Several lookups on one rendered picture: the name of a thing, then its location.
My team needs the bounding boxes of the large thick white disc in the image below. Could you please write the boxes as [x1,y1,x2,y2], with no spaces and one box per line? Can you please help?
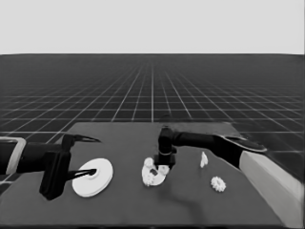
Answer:
[71,157,114,198]

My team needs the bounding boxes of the white round carrier with pins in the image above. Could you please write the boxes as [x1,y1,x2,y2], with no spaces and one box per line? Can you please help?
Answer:
[141,158,168,188]

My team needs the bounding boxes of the small white T-shaped piece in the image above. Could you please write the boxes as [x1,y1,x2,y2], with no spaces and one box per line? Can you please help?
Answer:
[199,151,210,169]

